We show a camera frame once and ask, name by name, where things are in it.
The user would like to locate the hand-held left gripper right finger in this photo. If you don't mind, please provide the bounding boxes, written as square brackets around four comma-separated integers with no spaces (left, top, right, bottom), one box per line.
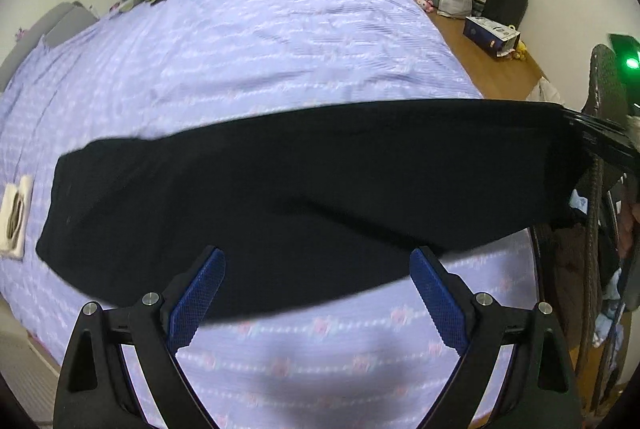
[409,245,586,429]

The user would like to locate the white fabric tag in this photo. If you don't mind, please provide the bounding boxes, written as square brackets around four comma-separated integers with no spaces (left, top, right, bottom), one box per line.
[0,175,35,262]

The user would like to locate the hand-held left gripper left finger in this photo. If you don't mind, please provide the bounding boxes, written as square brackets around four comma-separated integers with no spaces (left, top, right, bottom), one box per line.
[52,245,227,429]

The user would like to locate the brown cloth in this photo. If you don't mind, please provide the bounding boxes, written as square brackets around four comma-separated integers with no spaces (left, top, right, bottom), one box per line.
[547,224,591,352]

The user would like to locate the black box appliance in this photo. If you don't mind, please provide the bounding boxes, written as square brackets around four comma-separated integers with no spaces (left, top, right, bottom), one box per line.
[484,0,530,32]

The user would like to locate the white plastic bag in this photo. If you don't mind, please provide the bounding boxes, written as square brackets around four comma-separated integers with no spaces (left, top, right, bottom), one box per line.
[527,76,560,104]

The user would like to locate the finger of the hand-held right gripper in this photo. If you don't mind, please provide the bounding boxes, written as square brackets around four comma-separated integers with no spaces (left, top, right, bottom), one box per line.
[575,126,640,172]
[560,106,632,137]

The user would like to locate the black pants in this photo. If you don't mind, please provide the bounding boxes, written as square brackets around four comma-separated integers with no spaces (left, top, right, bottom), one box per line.
[36,98,593,325]

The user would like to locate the dark wicker laundry basket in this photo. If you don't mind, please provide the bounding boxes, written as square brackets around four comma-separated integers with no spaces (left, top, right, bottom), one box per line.
[530,169,640,415]

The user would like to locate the blue cardboard box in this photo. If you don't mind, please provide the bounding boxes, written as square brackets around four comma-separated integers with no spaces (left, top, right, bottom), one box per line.
[462,16,518,59]

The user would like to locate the grey headboard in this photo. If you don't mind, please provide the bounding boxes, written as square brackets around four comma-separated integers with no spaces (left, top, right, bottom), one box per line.
[0,0,98,90]

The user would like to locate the purple floral blanket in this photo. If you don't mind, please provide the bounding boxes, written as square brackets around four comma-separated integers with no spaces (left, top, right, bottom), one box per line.
[0,0,541,429]

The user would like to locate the blue cloth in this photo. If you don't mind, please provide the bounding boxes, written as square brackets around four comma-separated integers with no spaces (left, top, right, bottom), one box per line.
[594,266,627,350]

